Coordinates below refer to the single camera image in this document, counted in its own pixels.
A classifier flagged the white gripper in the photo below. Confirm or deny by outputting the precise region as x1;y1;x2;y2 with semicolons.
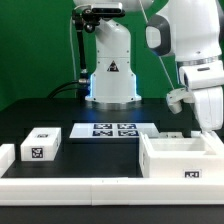
193;86;223;132

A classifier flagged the white cabinet door panel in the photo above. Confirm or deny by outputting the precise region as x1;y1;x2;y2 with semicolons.
159;132;183;139
191;131;224;155

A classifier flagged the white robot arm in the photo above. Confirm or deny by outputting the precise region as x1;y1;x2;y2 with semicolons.
73;0;224;131

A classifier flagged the white cabinet body box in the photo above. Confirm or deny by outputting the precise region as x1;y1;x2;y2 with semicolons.
139;133;224;178

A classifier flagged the white cabinet top block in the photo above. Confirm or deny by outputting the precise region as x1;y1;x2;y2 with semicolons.
20;127;62;161

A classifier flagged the white obstacle fence bar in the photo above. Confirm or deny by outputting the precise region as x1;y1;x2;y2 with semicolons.
0;178;224;206

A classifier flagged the white side fence block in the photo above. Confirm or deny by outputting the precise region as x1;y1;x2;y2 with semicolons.
0;144;15;178

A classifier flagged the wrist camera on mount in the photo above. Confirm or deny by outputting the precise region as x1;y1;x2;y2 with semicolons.
166;88;193;114

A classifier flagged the white thin cable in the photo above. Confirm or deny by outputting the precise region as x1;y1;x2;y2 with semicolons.
138;0;176;91

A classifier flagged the black cable bundle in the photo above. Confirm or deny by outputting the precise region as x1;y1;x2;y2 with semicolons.
46;79;90;100

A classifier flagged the white AprilTag base plate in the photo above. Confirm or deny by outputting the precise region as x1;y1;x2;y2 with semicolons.
70;123;159;139

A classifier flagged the grey depth camera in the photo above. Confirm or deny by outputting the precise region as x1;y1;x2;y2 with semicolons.
91;2;125;17

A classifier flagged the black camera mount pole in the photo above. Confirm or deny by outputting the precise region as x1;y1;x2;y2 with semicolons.
71;8;101;100

